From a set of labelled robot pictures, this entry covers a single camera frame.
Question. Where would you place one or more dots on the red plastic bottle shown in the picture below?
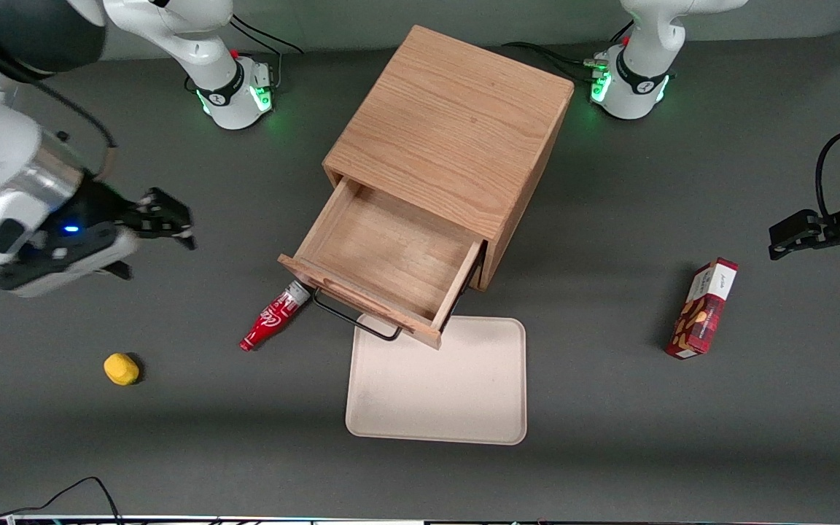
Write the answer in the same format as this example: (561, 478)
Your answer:
(270, 322)

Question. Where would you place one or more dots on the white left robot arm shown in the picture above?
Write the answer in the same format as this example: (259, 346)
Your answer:
(646, 58)

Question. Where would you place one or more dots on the red cookie box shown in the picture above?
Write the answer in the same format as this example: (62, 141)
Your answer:
(703, 310)

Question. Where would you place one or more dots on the beige rectangular tray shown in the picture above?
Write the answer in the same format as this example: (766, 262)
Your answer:
(449, 394)

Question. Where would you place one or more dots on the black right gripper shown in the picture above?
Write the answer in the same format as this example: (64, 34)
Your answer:
(101, 205)

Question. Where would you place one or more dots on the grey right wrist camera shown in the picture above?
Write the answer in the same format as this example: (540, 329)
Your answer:
(63, 266)

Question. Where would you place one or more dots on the yellow lemon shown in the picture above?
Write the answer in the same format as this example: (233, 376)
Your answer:
(121, 369)

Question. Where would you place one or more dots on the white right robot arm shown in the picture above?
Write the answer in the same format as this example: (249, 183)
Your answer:
(197, 51)

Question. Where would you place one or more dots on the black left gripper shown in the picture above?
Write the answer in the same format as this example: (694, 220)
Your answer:
(838, 225)

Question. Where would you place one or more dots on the wooden drawer cabinet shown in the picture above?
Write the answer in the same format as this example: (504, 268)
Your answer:
(449, 124)

